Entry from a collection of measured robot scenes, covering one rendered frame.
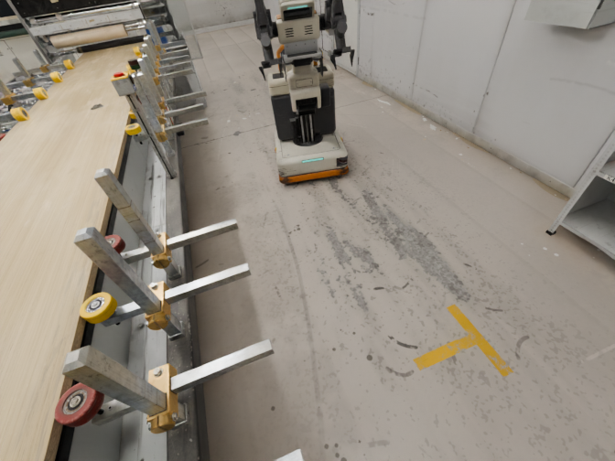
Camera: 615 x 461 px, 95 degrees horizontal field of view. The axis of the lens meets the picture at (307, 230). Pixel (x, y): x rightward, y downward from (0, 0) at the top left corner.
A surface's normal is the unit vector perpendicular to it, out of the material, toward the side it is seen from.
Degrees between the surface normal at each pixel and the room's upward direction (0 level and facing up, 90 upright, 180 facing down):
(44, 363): 0
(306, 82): 98
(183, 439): 0
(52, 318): 0
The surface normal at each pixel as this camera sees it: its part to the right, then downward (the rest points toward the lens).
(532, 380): -0.10, -0.70
